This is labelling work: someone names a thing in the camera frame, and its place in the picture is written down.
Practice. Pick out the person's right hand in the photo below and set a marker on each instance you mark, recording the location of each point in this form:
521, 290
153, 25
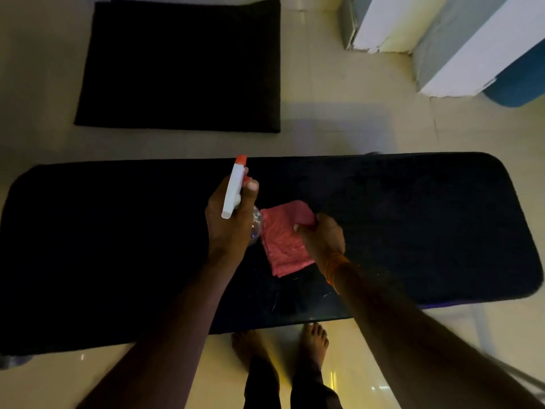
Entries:
325, 240

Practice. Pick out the person's left hand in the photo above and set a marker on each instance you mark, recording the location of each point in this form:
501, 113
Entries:
227, 234

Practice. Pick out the clear spray bottle white nozzle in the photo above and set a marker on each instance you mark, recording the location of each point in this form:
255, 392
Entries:
233, 191

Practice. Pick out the pink cleaning cloth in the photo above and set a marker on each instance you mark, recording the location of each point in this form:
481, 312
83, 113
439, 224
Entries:
283, 247

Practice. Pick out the black padded gym bench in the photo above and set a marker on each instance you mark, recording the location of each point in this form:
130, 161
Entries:
106, 251

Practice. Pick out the person's left forearm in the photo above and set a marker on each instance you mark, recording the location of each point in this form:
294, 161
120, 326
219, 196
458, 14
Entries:
170, 336

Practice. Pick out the person's right forearm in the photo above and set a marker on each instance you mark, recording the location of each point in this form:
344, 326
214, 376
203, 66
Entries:
417, 357

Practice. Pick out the person's right foot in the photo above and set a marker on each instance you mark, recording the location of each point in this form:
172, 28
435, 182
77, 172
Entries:
314, 342

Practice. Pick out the person's foot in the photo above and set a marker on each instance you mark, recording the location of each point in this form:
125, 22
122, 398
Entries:
249, 347
314, 342

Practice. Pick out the person's left foot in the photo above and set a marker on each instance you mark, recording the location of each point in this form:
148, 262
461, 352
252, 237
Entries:
249, 347

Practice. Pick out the person's dark trousers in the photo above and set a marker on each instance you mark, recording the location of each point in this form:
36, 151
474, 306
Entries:
264, 391

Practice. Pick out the orange thread wristband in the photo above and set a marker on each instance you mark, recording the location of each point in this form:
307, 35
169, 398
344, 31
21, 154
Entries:
334, 268

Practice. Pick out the black floor mat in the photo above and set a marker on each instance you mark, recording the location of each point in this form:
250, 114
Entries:
179, 68

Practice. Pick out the blue rolled yoga mat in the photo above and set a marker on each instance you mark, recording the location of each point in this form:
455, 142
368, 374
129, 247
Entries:
519, 80

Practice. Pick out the white wall panel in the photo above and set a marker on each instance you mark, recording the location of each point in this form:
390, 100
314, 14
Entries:
391, 21
477, 51

